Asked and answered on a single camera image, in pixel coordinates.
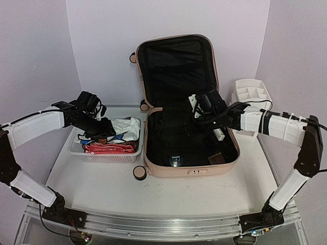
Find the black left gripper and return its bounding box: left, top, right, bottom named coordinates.
left=73, top=112, right=116, bottom=141

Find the white cosmetic tube box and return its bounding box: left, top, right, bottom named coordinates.
left=213, top=129, right=225, bottom=141

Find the red patterned cloth item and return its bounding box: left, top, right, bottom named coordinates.
left=82, top=143, right=135, bottom=155

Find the white perforated plastic basket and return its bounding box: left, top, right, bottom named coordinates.
left=68, top=116, right=145, bottom=163

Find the white t-shirt blue flower print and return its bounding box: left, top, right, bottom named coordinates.
left=79, top=116, right=141, bottom=143

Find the white desktop drawer organizer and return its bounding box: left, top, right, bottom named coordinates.
left=229, top=79, right=273, bottom=138

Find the dark brown pouch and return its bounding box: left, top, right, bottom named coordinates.
left=208, top=152, right=226, bottom=165

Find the pink hard-shell suitcase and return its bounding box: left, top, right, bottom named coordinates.
left=130, top=34, right=240, bottom=180

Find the black round jar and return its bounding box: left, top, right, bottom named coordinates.
left=169, top=155, right=183, bottom=167

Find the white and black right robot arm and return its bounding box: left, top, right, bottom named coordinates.
left=188, top=90, right=326, bottom=226

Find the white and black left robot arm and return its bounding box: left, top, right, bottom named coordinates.
left=1, top=91, right=115, bottom=223

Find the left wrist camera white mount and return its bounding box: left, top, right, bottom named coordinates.
left=96, top=105, right=107, bottom=120

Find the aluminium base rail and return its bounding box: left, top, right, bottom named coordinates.
left=25, top=204, right=299, bottom=245

